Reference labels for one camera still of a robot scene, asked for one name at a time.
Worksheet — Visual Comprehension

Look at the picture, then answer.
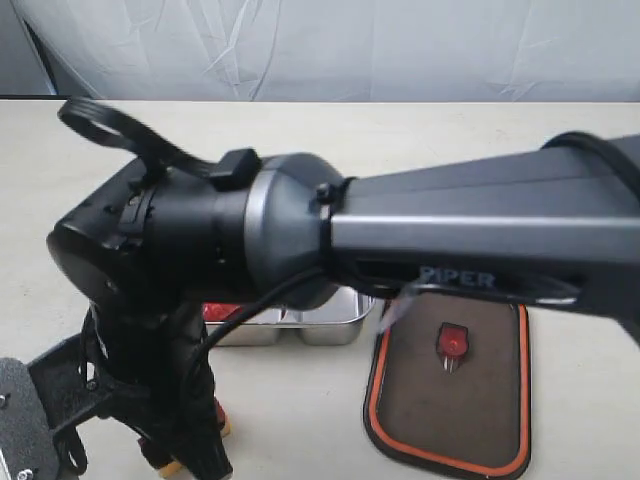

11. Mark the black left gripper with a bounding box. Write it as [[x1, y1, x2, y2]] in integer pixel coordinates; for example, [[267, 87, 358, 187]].
[[85, 302, 233, 479]]

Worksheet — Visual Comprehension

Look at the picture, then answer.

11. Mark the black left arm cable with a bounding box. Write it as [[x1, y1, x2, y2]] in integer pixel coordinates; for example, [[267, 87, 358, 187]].
[[177, 264, 331, 441]]

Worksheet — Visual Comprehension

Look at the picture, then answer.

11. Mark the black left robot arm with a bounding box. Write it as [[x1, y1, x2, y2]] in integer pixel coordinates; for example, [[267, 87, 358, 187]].
[[47, 132, 639, 479]]

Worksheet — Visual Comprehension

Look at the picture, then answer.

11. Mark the steel two-compartment lunch box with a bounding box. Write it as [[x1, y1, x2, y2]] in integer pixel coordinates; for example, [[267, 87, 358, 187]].
[[217, 287, 376, 347]]

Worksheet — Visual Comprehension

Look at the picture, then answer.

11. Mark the transparent lid orange seal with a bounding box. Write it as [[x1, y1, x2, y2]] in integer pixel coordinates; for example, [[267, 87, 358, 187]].
[[363, 294, 532, 479]]

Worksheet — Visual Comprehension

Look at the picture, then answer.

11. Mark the white backdrop cloth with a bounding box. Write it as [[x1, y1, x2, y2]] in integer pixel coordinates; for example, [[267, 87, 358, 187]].
[[11, 1, 639, 102]]

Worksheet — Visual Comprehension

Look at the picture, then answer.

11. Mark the red toy sausage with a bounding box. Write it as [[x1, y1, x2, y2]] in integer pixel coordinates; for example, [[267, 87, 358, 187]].
[[202, 303, 242, 323]]

